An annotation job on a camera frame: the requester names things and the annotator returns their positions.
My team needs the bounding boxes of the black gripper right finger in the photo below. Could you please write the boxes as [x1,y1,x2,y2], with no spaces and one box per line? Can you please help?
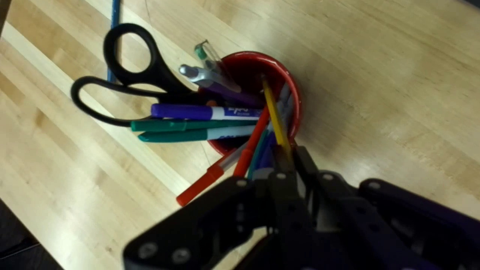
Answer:
[291,144,480,270]

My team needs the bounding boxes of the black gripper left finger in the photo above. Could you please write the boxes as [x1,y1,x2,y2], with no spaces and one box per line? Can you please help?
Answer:
[123,145,321,270]

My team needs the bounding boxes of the yellow pencil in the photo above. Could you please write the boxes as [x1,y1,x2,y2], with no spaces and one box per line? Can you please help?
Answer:
[260,73,294,154]

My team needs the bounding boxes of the grey pen red cap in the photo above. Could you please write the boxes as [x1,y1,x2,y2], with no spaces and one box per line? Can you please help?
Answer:
[176,142,252,208]

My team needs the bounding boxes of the purple pen silver clip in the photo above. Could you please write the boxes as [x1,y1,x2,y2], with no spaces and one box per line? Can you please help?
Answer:
[177,63,261,106]

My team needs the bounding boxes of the red mug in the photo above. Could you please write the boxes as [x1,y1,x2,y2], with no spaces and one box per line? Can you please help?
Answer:
[207,49,303,156]

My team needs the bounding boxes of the clear green pen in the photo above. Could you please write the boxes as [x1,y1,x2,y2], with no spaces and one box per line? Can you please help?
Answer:
[194,39,237,87]

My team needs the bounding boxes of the green marker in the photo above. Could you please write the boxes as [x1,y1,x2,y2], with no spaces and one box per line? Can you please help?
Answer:
[131,118,260,133]
[137,124,260,144]

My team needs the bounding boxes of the purple marker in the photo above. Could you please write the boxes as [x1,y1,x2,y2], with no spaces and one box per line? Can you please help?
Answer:
[149,102,264,123]

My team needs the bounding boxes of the black handled scissors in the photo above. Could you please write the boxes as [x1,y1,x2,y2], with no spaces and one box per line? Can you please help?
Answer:
[69,22,213,127]

